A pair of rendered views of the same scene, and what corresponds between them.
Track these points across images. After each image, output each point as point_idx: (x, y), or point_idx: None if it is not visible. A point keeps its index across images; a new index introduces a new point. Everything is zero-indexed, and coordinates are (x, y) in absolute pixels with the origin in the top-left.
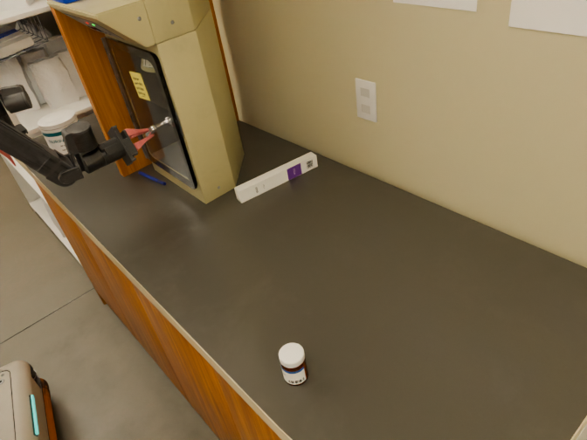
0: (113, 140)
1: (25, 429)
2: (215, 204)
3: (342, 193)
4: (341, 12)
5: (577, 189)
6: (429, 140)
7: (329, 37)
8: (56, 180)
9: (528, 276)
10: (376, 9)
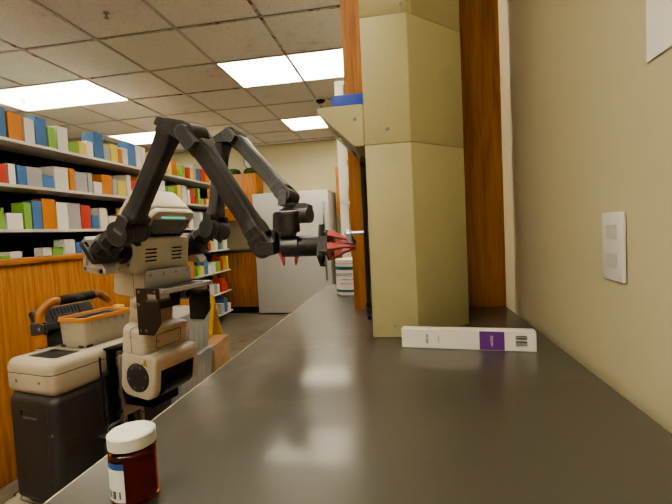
0: (314, 235)
1: None
2: (379, 340)
3: (530, 380)
4: (593, 122)
5: None
6: None
7: (582, 164)
8: (253, 248)
9: None
10: (629, 89)
